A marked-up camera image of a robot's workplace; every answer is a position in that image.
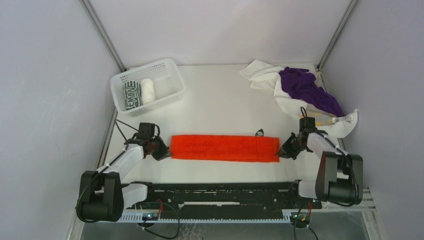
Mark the orange towel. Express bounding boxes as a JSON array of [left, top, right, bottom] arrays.
[[169, 134, 280, 163]]

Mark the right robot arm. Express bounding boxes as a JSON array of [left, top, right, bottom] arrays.
[[277, 117, 363, 208]]

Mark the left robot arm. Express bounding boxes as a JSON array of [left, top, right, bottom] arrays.
[[75, 122, 171, 223]]

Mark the grey yellow patterned towel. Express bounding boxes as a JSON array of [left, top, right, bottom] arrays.
[[299, 103, 336, 126]]

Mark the rolled white towel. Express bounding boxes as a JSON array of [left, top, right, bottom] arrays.
[[140, 78, 156, 105]]

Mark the white plastic basket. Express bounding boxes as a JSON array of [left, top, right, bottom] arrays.
[[110, 58, 186, 117]]

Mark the large white towel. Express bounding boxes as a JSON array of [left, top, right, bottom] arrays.
[[273, 79, 358, 139]]

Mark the purple towel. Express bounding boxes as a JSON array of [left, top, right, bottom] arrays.
[[278, 67, 343, 117]]

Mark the small white towel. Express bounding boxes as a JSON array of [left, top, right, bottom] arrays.
[[239, 59, 284, 91]]

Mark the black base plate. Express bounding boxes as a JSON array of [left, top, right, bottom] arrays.
[[130, 181, 322, 218]]

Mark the white slotted cable duct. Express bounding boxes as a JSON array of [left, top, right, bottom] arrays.
[[117, 211, 311, 224]]

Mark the aluminium corner post left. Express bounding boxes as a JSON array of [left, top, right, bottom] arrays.
[[79, 0, 127, 73]]

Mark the aluminium corner post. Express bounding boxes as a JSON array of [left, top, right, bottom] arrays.
[[79, 0, 127, 73], [316, 0, 361, 71]]

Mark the aluminium corner post right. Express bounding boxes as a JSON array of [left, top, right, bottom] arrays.
[[316, 0, 361, 71]]

